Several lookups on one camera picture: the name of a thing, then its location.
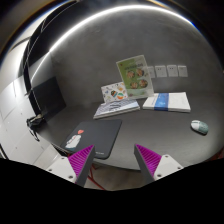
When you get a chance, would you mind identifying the black monitor screen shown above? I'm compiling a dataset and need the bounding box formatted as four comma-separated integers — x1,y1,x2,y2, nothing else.
33,77,66,121

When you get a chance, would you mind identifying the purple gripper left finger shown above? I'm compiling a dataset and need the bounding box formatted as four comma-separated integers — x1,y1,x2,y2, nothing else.
46,144,96,188

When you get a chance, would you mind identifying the grey patterned book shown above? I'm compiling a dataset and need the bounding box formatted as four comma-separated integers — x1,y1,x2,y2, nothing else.
93,100,140,119

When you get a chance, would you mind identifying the green food menu stand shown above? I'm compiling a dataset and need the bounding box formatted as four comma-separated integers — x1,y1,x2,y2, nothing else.
116,55,154,99

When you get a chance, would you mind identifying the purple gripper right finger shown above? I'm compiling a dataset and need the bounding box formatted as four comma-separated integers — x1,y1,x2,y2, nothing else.
133,143,184,186

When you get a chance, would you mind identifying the white book with blue band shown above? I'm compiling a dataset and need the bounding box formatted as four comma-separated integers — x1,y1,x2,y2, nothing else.
143,92,191,112

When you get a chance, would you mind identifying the white wall socket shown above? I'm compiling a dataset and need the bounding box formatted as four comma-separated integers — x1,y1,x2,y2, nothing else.
178,65,188,77
155,65,167,78
148,66,155,78
167,65,178,77

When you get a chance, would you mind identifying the dark grey mouse pad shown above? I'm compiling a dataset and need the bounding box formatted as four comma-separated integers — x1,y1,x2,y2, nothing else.
61,119,122,159

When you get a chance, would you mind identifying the white green computer mouse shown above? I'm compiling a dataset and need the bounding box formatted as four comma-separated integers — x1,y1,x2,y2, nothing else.
191,120,209,135

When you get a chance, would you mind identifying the white card with colourful drawings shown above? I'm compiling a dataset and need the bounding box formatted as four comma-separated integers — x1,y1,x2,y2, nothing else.
101,82,128,103

